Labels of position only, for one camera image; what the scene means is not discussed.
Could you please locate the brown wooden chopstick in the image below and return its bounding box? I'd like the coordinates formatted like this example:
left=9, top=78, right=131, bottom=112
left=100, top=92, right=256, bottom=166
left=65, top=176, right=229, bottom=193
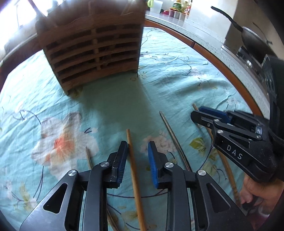
left=192, top=103, right=241, bottom=206

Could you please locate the light wooden chopstick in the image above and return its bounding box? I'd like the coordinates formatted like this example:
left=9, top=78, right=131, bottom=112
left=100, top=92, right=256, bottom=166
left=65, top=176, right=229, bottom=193
left=126, top=129, right=147, bottom=231

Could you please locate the dark thin chopstick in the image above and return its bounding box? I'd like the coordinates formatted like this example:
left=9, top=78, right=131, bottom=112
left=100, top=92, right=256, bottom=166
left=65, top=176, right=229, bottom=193
left=159, top=111, right=193, bottom=172

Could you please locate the condiment bottles group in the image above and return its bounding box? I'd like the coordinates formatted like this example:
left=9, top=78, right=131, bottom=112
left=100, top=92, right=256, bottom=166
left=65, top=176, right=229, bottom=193
left=161, top=0, right=193, bottom=21

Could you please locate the person's right hand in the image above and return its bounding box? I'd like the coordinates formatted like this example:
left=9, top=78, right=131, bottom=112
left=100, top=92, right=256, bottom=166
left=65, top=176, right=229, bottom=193
left=240, top=175, right=283, bottom=214

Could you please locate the green white plastic cup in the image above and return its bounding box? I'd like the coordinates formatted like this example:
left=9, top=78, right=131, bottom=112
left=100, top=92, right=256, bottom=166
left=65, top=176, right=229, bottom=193
left=147, top=0, right=163, bottom=14

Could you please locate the black wok with handle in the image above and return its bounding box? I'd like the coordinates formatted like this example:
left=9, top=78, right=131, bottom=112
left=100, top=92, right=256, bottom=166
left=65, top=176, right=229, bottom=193
left=211, top=6, right=277, bottom=62

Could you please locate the teal floral tablecloth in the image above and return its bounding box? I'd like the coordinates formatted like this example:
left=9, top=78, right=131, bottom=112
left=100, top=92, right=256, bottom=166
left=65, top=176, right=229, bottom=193
left=1, top=27, right=249, bottom=230

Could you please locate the wooden utensil holder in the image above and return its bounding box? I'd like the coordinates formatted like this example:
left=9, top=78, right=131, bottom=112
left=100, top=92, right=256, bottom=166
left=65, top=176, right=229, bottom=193
left=36, top=1, right=146, bottom=93

